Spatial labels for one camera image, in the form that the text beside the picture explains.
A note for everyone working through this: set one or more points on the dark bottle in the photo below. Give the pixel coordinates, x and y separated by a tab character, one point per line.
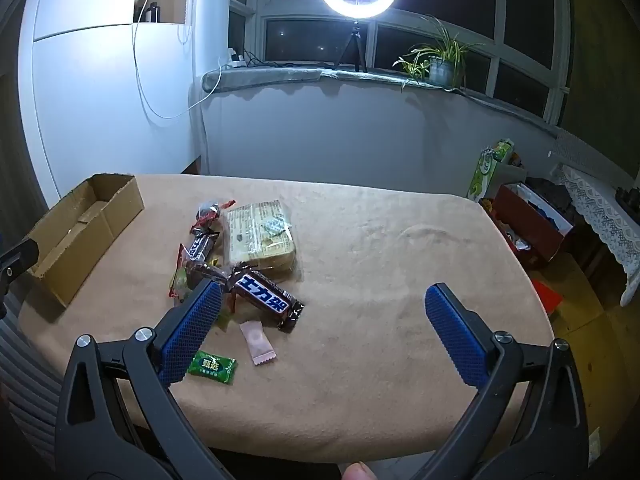
152	12

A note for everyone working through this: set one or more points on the brown cardboard box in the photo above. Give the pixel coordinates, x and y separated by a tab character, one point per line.
75	230

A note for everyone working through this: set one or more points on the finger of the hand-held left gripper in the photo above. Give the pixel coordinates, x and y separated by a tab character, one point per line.
20	257

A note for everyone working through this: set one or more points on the red flat packet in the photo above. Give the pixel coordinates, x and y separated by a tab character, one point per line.
547	297

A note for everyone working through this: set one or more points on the red-edged snack packet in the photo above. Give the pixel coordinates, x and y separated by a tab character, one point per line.
179	280

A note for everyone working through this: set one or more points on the brown snack wrapper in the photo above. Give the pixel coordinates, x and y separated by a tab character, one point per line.
207	271

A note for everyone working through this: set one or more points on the clear-wrapped bread package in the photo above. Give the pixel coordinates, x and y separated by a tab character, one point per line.
260	232

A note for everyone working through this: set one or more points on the large brown chocolate bar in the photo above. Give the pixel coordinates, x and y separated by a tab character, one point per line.
265	297

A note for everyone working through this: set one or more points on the dark green candy packet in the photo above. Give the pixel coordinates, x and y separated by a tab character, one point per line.
212	366

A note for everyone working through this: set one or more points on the pink candy packet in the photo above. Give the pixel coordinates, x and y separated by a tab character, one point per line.
258	342

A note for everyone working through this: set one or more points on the black tripod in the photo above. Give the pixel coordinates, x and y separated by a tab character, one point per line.
356	47

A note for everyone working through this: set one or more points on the grey windowsill cloth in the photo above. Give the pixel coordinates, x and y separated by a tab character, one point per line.
270	77

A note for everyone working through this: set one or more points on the red storage box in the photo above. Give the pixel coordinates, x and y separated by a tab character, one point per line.
525	235

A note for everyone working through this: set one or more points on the white cabinet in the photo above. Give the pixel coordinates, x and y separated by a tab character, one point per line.
100	100

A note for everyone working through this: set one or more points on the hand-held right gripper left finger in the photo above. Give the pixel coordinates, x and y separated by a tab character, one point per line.
192	330

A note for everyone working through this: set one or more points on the potted spider plant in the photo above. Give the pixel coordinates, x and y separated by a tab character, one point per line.
442	60

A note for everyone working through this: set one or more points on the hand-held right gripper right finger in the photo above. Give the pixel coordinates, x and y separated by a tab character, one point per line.
455	332

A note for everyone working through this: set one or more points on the dark snack red twist ends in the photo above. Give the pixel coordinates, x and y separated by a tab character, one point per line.
207	212

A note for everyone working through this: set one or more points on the white lace cloth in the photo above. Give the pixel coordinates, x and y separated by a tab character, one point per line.
605	215

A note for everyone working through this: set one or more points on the white power strip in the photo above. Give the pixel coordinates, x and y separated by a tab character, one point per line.
235	60

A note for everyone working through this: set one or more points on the white window frame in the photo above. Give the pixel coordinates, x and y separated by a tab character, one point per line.
370	20

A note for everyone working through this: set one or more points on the green carton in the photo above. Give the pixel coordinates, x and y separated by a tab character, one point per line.
487	175

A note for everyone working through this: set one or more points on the grey ribbed panel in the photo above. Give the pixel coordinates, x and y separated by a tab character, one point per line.
25	385

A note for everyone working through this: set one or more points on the small brown chocolate bar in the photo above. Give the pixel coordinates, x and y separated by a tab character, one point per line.
200	246

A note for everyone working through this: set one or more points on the person's right hand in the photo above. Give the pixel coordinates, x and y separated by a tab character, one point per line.
357	472

